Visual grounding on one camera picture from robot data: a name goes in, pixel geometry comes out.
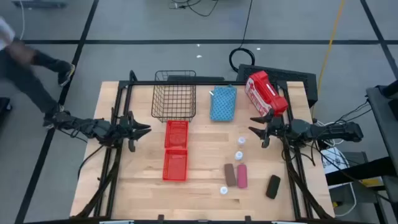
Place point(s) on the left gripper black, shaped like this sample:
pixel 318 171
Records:
pixel 127 130

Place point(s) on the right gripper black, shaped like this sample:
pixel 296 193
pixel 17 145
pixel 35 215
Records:
pixel 278 127

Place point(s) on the white bottle cap top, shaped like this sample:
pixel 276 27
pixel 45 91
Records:
pixel 241 141

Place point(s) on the red plastic slotted basket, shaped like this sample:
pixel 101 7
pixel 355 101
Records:
pixel 176 133
pixel 175 165

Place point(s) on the small white plastic bottle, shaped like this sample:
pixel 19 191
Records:
pixel 238 155
pixel 223 190

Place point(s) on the blue dotted cloth pouch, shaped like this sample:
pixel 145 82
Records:
pixel 223 104

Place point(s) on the pink bandage roll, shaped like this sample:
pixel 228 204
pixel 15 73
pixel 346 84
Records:
pixel 242 176

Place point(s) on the brown bandage roll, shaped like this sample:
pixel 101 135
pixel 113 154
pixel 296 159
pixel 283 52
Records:
pixel 230 175

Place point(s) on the black bandage roll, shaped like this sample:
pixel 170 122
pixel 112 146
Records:
pixel 273 186

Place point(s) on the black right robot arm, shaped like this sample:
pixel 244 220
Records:
pixel 326 130

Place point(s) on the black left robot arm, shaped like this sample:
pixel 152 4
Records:
pixel 93 127

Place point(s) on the red first aid kit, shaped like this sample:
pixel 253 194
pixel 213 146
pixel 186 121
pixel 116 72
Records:
pixel 267 93

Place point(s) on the white printed cardboard box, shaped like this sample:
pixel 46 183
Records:
pixel 334 161

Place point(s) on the black table clamp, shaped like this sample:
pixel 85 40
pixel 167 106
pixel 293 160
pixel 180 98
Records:
pixel 160 217
pixel 247 218

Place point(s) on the black shelf beam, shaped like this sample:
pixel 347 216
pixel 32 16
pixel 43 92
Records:
pixel 357 172

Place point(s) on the black side table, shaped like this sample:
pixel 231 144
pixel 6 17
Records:
pixel 382 109

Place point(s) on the yellow tag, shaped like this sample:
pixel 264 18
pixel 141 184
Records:
pixel 373 182

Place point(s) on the person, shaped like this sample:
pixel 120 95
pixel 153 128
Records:
pixel 18 74

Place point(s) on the black metal rig frame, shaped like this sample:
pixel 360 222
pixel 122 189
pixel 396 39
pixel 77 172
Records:
pixel 143 83

